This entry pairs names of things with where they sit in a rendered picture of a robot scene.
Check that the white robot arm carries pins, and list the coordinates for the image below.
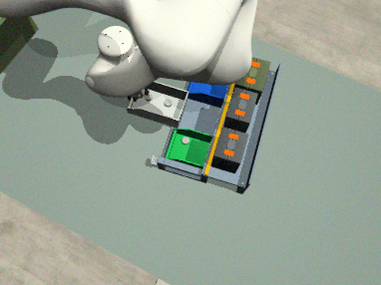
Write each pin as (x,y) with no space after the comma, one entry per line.
(200,41)

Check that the grey metal bin rack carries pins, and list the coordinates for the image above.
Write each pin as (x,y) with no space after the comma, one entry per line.
(205,118)

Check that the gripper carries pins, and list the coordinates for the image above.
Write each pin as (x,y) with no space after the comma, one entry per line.
(139,94)

